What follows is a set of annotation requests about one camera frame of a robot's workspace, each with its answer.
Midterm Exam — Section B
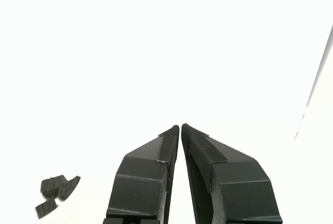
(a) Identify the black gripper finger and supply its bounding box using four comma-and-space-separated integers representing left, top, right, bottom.
181, 123, 284, 224
106, 124, 180, 224

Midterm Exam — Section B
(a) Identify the small black foam box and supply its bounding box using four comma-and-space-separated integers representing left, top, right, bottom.
34, 199, 59, 220
58, 175, 81, 202
40, 174, 68, 200

